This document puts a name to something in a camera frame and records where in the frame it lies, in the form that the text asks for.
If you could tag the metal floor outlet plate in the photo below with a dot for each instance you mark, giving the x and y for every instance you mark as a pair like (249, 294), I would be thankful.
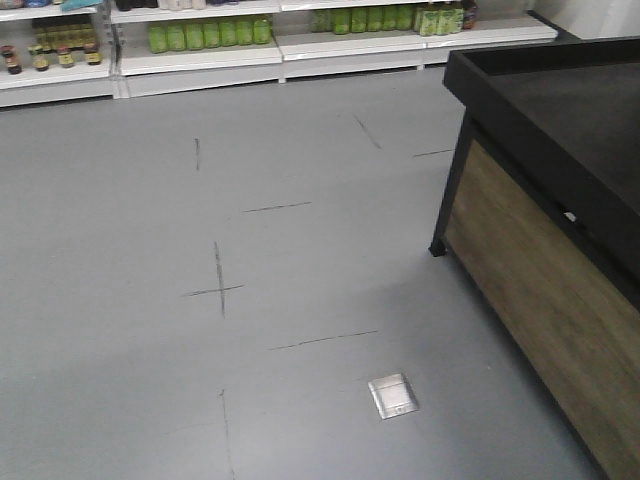
(393, 396)

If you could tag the black wood produce stand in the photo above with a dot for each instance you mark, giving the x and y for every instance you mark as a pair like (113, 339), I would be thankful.
(541, 209)

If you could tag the row of green bottles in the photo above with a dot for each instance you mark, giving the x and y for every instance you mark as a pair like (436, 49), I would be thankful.
(209, 33)

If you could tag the white store shelf unit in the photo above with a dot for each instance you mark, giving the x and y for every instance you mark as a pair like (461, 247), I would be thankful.
(86, 49)

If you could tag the red lid sauce jar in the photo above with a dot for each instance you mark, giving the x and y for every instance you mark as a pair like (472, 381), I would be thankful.
(11, 60)

